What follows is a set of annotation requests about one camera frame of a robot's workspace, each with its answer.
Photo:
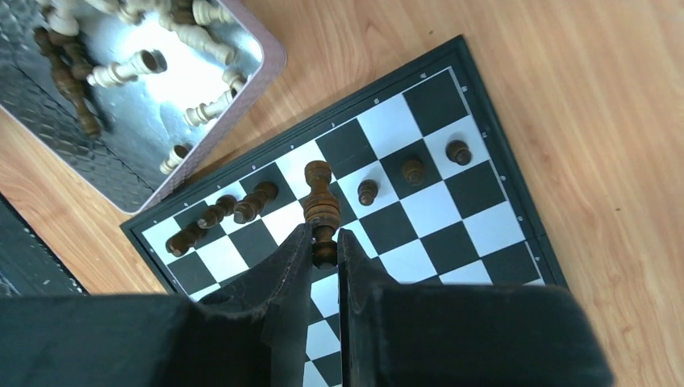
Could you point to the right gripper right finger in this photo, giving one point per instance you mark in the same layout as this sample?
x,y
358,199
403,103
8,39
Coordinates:
x,y
395,334

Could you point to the tall dark brown chess piece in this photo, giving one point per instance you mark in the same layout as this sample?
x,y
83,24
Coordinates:
x,y
322,213

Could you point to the dark brown chess pawn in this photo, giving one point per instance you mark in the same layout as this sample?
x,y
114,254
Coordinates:
x,y
214,214
367,191
180,243

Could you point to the dark chess piece on board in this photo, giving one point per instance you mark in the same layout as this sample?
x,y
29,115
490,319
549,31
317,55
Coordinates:
x,y
458,152

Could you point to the folding chess board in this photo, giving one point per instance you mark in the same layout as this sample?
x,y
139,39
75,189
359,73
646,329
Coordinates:
x,y
473,224

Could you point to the white chess piece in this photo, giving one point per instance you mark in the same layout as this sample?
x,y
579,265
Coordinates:
x,y
198,38

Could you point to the pink tin box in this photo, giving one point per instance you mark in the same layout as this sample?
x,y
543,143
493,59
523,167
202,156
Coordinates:
x,y
145,150

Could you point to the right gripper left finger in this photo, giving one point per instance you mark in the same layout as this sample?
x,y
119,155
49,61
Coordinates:
x,y
251,332

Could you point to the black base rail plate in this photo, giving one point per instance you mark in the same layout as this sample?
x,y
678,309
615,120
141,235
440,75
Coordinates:
x,y
28,266

